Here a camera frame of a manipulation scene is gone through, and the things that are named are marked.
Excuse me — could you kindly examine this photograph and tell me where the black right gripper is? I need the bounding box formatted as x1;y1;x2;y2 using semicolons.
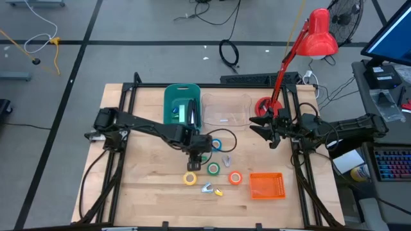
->
249;107;293;150

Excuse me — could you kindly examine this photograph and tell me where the green tape roll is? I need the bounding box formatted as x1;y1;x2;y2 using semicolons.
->
206;162;221;176

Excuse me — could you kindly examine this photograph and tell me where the yellow tape roll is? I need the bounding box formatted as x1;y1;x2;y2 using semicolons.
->
182;171;198;186

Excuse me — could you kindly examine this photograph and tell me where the orange tape roll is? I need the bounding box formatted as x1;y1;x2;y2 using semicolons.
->
228;171;243;186

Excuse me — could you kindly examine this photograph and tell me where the clear plastic container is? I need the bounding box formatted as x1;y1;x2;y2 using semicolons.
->
201;92;254;131

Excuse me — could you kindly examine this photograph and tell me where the long black power strip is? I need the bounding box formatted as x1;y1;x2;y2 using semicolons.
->
220;72;301;87

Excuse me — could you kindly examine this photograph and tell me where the teal plastic bin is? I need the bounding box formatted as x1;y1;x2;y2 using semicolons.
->
162;83;202;132

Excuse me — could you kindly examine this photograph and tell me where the orange mesh basket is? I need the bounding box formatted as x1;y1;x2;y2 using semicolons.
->
249;172;286;200

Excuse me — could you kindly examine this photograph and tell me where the white power adapter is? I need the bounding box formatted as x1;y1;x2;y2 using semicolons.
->
302;69;321;99

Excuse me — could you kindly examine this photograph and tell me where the white paper sheet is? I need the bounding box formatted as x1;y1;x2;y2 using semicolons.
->
332;149;365;175

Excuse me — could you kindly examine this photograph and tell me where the red desk lamp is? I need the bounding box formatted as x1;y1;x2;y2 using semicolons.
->
255;8;340;118

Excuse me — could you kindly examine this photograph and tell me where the yellow lid canister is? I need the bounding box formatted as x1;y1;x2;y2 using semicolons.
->
350;163;372;183

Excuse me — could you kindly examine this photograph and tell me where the grey side desk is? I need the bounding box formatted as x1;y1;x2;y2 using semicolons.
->
352;60;411;225

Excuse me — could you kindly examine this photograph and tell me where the clear plastic bag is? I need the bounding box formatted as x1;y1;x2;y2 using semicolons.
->
369;89;406;123

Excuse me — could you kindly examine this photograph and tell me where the black mini computer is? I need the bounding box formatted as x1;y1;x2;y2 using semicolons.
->
363;65;403;90

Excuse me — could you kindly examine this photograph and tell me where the black floor fan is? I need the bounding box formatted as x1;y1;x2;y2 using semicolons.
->
327;0;365;47

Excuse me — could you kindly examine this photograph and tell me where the backlit keyboard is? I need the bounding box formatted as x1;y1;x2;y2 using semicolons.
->
374;148;411;182

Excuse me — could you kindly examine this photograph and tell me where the computer monitor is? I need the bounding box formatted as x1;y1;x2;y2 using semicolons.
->
361;0;411;67

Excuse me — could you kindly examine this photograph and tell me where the grey cart base bar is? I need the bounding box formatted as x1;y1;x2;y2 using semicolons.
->
6;0;65;7
0;72;33;81

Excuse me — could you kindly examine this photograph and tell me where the black caster wheel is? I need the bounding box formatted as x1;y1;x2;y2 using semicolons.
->
0;98;13;120

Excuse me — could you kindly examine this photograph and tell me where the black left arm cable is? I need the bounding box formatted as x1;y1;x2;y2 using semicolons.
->
205;128;238;153

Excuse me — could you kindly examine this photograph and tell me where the black aluminium frame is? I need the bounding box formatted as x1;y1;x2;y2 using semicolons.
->
78;72;344;231

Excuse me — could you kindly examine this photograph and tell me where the coiled black cable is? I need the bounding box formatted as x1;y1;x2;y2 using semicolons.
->
219;39;240;73

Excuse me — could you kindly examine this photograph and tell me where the silver arm base bracket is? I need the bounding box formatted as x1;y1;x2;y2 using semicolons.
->
85;131;107;142

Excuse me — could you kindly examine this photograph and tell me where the yellow floor cable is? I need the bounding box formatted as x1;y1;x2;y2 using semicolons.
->
0;28;62;77

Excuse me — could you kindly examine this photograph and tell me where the white floor cable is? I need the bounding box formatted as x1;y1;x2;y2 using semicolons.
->
24;0;59;54

